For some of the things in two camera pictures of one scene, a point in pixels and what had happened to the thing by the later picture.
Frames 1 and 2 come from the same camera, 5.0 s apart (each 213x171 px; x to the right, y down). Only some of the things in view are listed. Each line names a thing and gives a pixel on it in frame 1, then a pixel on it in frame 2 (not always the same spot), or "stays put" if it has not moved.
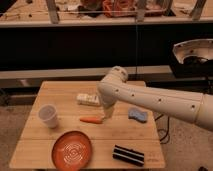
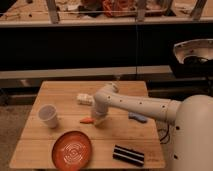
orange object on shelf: (119, 8) stays put
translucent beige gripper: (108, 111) -> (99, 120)
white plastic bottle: (88, 99) stays put
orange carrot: (91, 119) stays put
